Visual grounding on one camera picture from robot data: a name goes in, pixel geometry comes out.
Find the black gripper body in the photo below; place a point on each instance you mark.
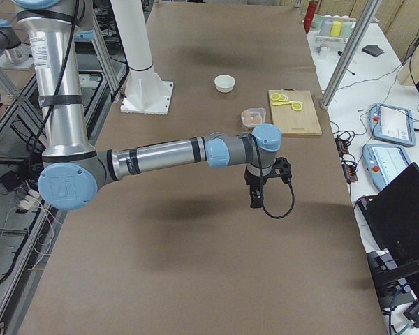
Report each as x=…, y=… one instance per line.
x=252, y=181

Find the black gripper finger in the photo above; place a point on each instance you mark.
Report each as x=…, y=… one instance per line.
x=256, y=199

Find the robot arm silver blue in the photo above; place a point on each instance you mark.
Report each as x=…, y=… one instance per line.
x=73, y=170

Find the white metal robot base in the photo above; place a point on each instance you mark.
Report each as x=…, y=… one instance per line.
x=146, y=93

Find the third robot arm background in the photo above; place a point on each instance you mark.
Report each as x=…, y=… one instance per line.
x=13, y=52

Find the clear plastic egg box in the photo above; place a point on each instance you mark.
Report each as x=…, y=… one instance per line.
x=253, y=117

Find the bamboo cutting board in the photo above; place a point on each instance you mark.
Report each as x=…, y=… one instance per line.
x=291, y=122

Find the yellow plastic knife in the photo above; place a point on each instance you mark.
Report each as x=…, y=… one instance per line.
x=278, y=103

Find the lemon slice top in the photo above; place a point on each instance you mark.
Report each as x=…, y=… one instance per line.
x=297, y=105

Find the black power strip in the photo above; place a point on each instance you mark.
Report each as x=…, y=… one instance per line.
x=348, y=162

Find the white round bowl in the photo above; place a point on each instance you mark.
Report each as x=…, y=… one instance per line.
x=224, y=83

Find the teach pendant near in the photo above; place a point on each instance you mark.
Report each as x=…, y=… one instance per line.
x=384, y=162

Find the teach pendant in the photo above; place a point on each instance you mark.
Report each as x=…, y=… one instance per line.
x=384, y=162
x=392, y=124

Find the black monitor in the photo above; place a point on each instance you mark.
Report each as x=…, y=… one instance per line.
x=393, y=219

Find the teach pendant far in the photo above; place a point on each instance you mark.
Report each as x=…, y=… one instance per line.
x=392, y=124

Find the grey cup lying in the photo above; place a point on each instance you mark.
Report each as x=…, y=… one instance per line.
x=325, y=27

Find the aluminium frame post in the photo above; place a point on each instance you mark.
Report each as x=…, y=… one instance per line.
x=349, y=51

